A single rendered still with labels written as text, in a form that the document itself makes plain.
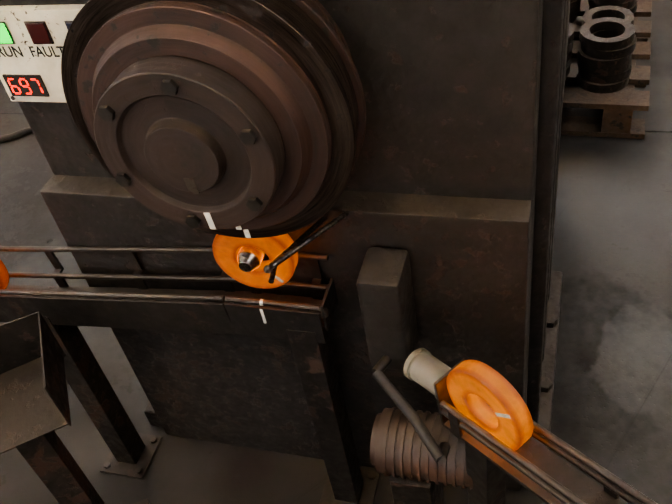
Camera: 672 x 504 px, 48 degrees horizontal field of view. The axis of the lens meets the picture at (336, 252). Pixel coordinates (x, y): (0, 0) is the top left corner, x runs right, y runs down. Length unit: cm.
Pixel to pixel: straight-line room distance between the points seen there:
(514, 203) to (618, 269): 118
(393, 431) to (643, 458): 81
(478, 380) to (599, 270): 132
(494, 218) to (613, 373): 99
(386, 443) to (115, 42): 83
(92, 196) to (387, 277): 62
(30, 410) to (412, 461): 74
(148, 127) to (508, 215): 60
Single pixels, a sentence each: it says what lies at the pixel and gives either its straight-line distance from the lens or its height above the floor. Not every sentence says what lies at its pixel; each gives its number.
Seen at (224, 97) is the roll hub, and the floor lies 122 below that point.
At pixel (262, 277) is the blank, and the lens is 141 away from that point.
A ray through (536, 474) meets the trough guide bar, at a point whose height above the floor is 69.
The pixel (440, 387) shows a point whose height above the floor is 71.
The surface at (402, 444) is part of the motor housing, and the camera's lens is 143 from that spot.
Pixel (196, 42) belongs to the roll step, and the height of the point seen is 127.
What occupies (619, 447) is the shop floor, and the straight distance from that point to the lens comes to 208.
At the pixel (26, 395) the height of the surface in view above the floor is 60.
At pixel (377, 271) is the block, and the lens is 133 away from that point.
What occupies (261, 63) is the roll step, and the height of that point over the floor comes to 123.
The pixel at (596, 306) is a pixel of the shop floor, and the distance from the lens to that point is 236.
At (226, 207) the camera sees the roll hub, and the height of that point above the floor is 102.
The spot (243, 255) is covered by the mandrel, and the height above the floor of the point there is 84.
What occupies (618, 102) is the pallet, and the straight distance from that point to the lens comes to 293.
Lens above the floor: 173
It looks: 42 degrees down
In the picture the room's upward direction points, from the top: 11 degrees counter-clockwise
